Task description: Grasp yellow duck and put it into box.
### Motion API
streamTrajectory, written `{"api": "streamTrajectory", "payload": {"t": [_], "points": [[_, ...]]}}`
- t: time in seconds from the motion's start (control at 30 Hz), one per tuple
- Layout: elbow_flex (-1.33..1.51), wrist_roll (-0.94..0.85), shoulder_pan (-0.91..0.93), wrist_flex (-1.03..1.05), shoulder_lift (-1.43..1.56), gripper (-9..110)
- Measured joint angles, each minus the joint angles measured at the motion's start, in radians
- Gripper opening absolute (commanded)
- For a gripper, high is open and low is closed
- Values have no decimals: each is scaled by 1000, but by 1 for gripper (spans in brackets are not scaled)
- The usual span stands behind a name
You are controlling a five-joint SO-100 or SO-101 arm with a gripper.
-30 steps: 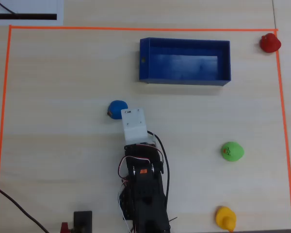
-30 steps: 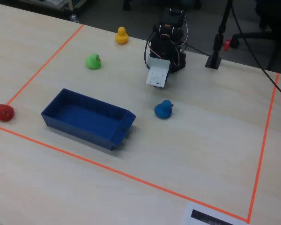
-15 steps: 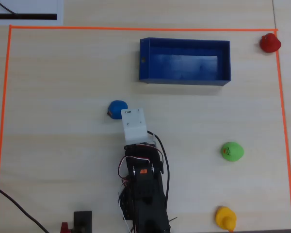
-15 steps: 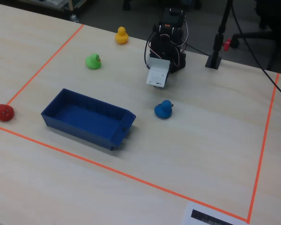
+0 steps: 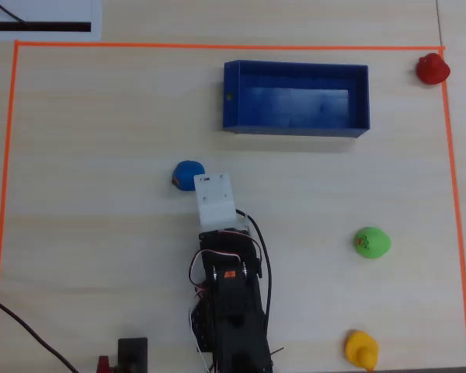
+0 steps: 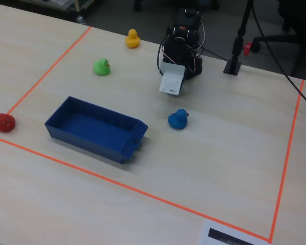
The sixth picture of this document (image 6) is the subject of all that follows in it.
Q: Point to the blue rubber duck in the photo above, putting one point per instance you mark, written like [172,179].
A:
[177,121]

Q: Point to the blue plastic box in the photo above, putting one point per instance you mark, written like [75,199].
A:
[97,130]

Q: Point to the yellow rubber duck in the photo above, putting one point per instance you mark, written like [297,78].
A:
[132,40]

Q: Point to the orange tape strip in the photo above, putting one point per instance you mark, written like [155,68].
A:
[132,188]
[286,158]
[49,70]

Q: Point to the red clamp knob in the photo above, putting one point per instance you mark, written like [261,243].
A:
[248,49]

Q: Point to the green rubber duck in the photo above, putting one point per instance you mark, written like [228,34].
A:
[100,68]

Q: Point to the black office chair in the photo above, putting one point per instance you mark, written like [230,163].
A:
[275,38]

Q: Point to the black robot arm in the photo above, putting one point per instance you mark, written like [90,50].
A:
[179,51]

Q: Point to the clear plastic bottle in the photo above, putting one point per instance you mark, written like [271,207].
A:
[81,20]

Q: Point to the white paper with black print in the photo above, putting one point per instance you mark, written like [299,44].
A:
[205,231]

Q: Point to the red rubber duck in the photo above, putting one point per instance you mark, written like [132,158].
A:
[4,123]

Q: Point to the black stand with base plate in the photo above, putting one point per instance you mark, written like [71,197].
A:
[232,67]

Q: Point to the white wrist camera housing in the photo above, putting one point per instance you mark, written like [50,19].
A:
[171,81]

